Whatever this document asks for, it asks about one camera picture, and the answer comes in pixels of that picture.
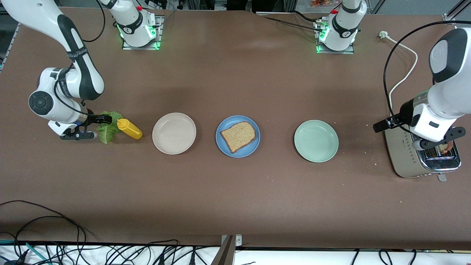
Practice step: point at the beige round plate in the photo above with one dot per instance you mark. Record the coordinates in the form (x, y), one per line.
(174, 133)

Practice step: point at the orange snack packet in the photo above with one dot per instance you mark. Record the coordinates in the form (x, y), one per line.
(322, 3)

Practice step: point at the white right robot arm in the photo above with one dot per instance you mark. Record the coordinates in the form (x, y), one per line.
(36, 14)

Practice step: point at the mint green round plate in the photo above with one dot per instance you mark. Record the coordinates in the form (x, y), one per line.
(316, 141)

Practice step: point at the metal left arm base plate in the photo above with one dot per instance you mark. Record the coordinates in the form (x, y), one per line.
(336, 52)

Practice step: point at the yellow squeeze bottle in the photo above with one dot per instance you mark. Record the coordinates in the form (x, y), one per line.
(132, 131)

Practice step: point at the green lettuce leaf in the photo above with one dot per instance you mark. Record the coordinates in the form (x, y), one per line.
(106, 134)

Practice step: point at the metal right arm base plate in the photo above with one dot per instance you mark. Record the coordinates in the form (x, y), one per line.
(141, 48)

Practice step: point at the brown toast slice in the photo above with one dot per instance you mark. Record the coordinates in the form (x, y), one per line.
(239, 137)
(447, 149)

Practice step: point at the blue round plate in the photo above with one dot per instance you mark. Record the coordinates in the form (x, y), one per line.
(250, 149)

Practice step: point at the grey metal bar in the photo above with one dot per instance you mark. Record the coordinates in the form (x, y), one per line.
(225, 254)

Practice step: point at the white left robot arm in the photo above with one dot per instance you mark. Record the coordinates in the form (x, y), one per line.
(449, 95)

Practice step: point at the aluminium frame profile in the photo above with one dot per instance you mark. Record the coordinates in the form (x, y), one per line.
(449, 18)

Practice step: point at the silver corner bracket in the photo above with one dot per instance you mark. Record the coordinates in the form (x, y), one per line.
(238, 241)

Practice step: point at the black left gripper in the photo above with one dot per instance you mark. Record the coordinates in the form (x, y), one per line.
(404, 111)

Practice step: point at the beige chrome toaster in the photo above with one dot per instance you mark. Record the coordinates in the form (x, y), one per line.
(401, 158)

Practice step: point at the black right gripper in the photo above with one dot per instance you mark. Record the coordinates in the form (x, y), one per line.
(92, 119)

